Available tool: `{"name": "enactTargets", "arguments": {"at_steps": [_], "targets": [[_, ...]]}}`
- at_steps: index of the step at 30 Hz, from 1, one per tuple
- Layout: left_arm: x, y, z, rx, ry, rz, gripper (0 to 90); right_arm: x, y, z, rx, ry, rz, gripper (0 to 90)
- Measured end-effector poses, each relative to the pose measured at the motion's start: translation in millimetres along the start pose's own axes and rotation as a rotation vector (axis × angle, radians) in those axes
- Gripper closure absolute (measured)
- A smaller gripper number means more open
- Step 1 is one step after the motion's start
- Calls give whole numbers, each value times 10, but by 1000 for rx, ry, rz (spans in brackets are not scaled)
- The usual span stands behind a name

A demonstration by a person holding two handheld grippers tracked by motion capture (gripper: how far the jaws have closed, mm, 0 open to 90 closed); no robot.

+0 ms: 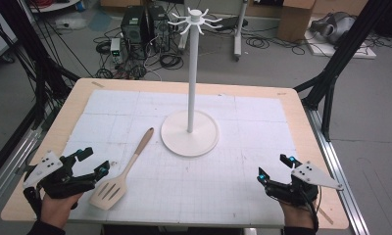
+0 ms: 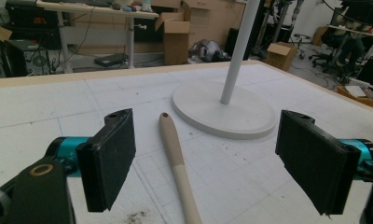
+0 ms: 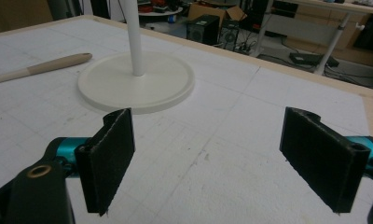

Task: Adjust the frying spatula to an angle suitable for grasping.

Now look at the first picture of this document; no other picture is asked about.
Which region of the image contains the grey rounded device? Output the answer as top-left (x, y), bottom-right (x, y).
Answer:
top-left (309, 11), bottom-right (358, 45)

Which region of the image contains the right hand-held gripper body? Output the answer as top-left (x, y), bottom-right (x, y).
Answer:
top-left (265, 160), bottom-right (345, 208)

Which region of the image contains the black frame stand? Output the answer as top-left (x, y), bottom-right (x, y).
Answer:
top-left (0, 0), bottom-right (81, 131)
top-left (293, 0), bottom-right (392, 143)

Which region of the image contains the white metal stand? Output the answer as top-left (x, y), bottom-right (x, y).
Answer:
top-left (233, 0), bottom-right (250, 62)

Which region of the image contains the black floor cables bundle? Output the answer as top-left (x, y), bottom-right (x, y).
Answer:
top-left (244, 31), bottom-right (308, 57)
top-left (93, 27), bottom-right (186, 81)

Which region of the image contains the small bench power supply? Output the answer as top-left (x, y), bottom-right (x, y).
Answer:
top-left (109, 37), bottom-right (123, 65)

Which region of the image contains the aluminium rail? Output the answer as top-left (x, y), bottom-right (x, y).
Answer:
top-left (0, 126), bottom-right (44, 214)
top-left (302, 106), bottom-right (370, 235)

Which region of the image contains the white flat board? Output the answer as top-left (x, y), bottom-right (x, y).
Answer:
top-left (305, 30), bottom-right (377, 60)

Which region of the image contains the beige slotted spatula wooden handle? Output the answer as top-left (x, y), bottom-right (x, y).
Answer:
top-left (88, 126), bottom-right (155, 212)

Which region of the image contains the white grid mat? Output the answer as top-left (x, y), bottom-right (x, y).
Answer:
top-left (66, 89), bottom-right (299, 228)

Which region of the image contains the person's left hand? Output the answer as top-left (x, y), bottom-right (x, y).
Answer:
top-left (39, 191), bottom-right (84, 230)

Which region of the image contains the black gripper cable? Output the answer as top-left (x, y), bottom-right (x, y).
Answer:
top-left (300, 187), bottom-right (320, 231)

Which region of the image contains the person's right hand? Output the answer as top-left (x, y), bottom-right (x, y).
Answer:
top-left (279, 199), bottom-right (317, 230)

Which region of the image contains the white utensil rack stand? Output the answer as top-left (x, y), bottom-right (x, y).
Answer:
top-left (160, 8), bottom-right (224, 159)

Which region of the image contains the black computer tower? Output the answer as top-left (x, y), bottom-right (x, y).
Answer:
top-left (120, 5), bottom-right (150, 46)
top-left (147, 4), bottom-right (172, 52)

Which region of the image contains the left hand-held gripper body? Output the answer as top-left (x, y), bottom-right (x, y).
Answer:
top-left (22, 150), bottom-right (98, 200)

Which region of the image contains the cardboard box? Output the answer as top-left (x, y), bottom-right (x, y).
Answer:
top-left (276, 0), bottom-right (317, 43)

